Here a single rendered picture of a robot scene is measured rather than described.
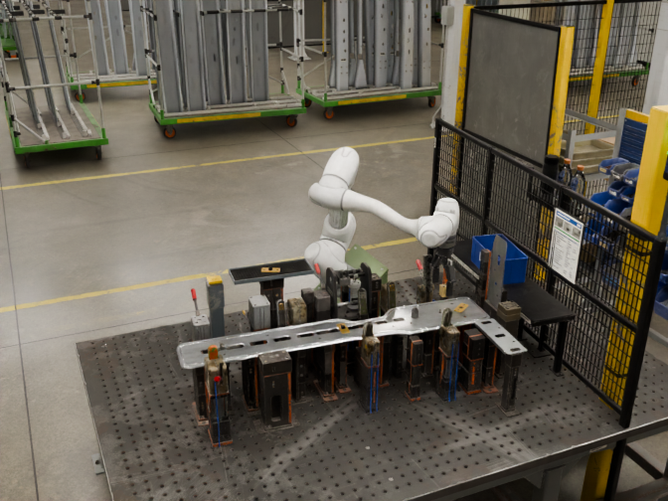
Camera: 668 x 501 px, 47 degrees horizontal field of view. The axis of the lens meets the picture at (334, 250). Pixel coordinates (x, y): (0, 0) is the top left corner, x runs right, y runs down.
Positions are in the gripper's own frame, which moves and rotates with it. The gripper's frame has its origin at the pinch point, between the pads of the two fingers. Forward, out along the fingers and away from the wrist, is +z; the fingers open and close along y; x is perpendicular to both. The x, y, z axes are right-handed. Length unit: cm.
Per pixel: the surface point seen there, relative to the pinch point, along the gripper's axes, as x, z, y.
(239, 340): -92, 13, -4
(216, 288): -96, 0, -30
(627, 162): 189, -3, -115
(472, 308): 15.6, 13.2, 1.3
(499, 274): 26.5, -3.3, 3.5
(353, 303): -35.4, 11.6, -17.8
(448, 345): -8.2, 14.6, 24.6
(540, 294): 49, 10, 4
